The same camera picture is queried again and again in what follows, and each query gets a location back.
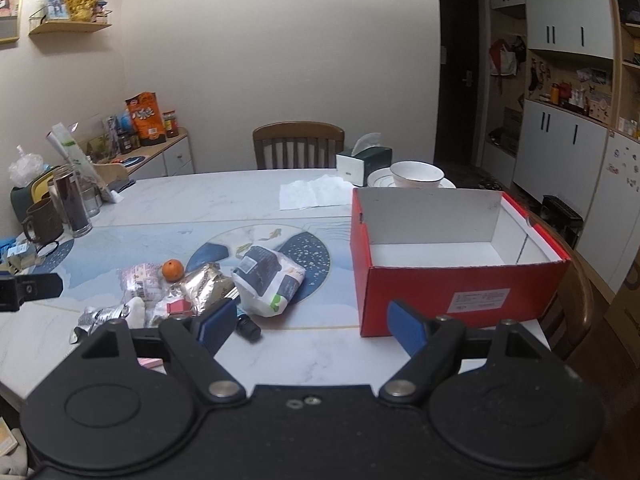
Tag light wooden round-back chair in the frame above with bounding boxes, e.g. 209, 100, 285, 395
520, 205, 596, 361

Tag red cardboard box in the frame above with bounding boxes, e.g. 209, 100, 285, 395
350, 187, 572, 338

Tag white fridge with magnets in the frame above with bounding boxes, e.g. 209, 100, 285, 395
575, 130, 640, 291

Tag framed wall picture with figure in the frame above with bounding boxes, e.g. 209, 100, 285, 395
0, 0, 26, 45

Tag small photo frame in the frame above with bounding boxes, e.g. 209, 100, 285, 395
42, 0, 71, 22

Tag small dark bottle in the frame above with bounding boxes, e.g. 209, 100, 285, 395
235, 312, 262, 342

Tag small printed carton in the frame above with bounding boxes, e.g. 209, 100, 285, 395
6, 244, 43, 275

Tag light wooden board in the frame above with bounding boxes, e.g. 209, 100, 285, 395
97, 162, 135, 193

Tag dark wooden slatted chair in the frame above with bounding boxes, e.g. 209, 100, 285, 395
252, 121, 346, 171

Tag white paper napkin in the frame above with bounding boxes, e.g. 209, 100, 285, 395
278, 175, 356, 211

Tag stack of white plates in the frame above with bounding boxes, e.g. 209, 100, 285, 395
366, 167, 458, 191

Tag brown cardboard box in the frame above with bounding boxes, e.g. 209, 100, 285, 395
600, 255, 640, 341

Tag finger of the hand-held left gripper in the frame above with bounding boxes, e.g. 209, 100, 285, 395
0, 272, 64, 312

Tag white blue plastic packet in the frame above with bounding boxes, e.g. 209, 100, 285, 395
231, 245, 307, 318

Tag pink white snack packet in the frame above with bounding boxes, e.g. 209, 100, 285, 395
117, 262, 166, 303

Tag crumpled clear plastic bag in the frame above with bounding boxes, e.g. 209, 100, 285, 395
7, 145, 46, 188

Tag clear bag of white pellets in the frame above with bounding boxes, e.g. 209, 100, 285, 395
122, 296, 166, 328

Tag dark green yellow container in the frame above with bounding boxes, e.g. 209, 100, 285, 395
10, 175, 53, 223

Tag dark door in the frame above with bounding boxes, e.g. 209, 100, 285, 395
434, 0, 486, 166

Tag white lower cabinet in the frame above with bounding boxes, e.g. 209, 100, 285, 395
512, 97, 613, 251

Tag silver foil tube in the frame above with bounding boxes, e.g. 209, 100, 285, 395
70, 305, 132, 343

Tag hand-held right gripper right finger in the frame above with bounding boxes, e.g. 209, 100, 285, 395
378, 300, 551, 405

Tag wooden wall shelf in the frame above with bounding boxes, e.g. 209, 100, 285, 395
27, 7, 113, 37

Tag white sideboard cabinet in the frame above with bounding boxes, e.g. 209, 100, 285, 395
85, 127, 196, 181

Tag clear green white packet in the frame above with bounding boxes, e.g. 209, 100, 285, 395
46, 122, 126, 205

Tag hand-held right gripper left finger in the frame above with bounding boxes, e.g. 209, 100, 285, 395
80, 299, 247, 405

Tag green white tissue box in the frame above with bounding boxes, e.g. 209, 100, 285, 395
335, 132, 394, 186

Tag brown mug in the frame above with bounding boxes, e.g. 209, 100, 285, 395
21, 197, 66, 246

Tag orange snack bag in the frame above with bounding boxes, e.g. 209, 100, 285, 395
125, 91, 167, 147

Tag small clear glass jar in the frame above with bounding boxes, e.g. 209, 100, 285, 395
80, 182, 103, 218

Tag tall glass jar dark contents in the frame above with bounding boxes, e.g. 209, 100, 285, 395
51, 164, 94, 238

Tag white bowl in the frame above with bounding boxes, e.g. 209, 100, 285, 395
389, 161, 446, 190

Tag red white hanging bag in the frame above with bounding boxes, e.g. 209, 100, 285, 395
487, 35, 528, 78

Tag black rack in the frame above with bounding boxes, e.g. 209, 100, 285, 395
540, 194, 585, 251

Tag gold foil snack bag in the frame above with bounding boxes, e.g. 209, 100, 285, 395
167, 262, 238, 318

